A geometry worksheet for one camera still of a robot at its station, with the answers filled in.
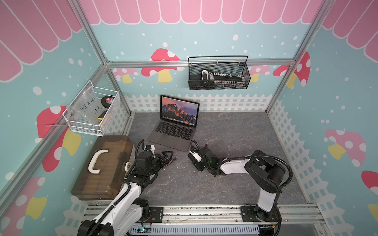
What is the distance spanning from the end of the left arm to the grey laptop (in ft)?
0.77

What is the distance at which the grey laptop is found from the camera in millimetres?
1044

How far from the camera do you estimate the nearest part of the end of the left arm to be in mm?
647
